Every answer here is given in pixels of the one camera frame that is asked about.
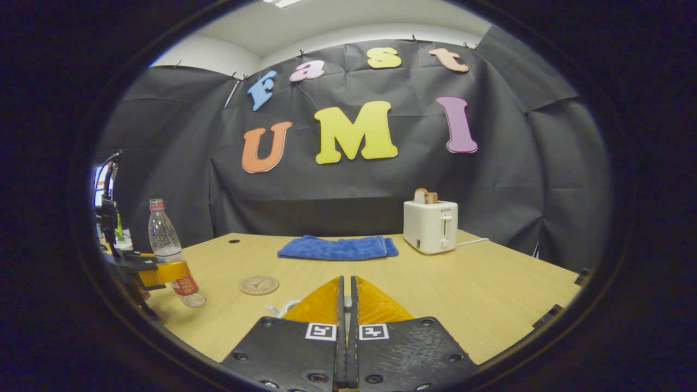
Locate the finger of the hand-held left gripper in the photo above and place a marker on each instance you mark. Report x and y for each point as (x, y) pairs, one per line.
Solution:
(169, 272)

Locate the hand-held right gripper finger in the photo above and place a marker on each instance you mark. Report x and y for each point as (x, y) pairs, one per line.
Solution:
(353, 348)
(341, 348)

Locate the clear plastic water bottle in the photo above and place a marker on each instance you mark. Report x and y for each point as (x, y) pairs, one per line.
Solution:
(163, 239)

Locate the white floral teacup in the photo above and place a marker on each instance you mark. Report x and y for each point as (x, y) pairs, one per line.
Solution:
(280, 308)

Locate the round wooden coaster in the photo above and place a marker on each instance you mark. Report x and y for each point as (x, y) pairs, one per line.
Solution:
(259, 285)

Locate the computer monitor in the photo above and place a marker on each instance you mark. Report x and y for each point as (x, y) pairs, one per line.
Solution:
(101, 185)

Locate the blue folded towel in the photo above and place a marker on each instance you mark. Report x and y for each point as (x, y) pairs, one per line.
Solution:
(337, 247)

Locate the white toaster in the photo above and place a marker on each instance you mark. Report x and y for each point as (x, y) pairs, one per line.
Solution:
(430, 226)

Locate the toast slice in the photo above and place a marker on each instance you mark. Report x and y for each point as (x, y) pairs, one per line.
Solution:
(420, 196)
(432, 198)

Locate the black backdrop cloth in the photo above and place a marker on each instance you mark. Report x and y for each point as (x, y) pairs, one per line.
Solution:
(381, 179)

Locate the black table edge clamp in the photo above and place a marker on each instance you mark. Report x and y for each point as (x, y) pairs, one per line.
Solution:
(549, 316)
(582, 277)

